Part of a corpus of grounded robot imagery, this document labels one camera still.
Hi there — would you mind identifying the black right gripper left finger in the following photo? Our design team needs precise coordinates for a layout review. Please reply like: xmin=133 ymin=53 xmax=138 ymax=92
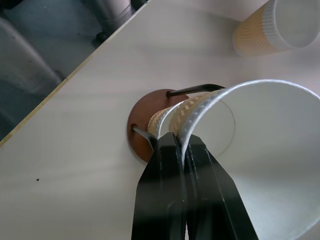
xmin=131 ymin=131 xmax=189 ymax=240

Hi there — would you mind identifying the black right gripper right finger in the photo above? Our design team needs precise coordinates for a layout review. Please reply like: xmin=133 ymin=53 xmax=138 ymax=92
xmin=184 ymin=134 xmax=258 ymax=240

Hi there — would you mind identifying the white paper cup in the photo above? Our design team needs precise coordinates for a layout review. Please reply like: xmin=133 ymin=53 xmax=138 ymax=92
xmin=169 ymin=79 xmax=320 ymax=240

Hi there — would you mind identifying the ribbed tan paper cup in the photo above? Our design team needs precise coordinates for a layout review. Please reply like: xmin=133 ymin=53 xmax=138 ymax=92
xmin=231 ymin=0 xmax=320 ymax=59

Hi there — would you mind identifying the silver robot leg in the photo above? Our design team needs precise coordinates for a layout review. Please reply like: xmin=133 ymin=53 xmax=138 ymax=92
xmin=96 ymin=0 xmax=151 ymax=43

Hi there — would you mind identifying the wooden base wire cup holder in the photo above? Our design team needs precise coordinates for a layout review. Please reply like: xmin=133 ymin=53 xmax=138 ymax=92
xmin=126 ymin=84 xmax=227 ymax=164

